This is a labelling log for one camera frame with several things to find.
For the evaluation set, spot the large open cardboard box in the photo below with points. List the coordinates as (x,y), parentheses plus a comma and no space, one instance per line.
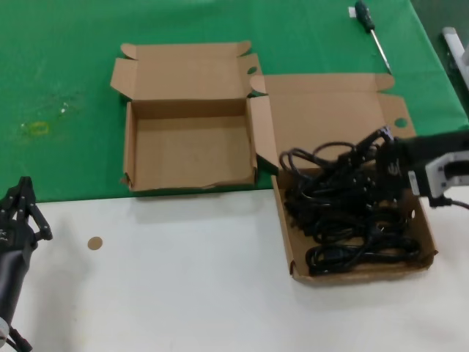
(329,110)

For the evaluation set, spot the small open cardboard box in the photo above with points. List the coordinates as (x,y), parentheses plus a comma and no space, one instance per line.
(190,154)

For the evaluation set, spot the round brown cardboard disc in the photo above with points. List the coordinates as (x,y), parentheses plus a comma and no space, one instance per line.
(95,243)

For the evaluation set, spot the yellow square tape mark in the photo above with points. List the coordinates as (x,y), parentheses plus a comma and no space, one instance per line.
(31,128)

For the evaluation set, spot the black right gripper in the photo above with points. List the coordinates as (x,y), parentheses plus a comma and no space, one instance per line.
(394,168)

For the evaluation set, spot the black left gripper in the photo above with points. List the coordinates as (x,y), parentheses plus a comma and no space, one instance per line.
(12,234)

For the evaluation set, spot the small white paper tag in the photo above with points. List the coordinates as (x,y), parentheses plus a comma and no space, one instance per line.
(351,12)

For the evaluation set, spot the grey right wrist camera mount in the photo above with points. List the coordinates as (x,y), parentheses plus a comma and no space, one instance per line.
(436,172)

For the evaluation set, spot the green tablecloth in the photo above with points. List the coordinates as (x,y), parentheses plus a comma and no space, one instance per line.
(55,55)

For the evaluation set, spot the grey metal frame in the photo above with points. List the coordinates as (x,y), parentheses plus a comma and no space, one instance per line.
(454,47)

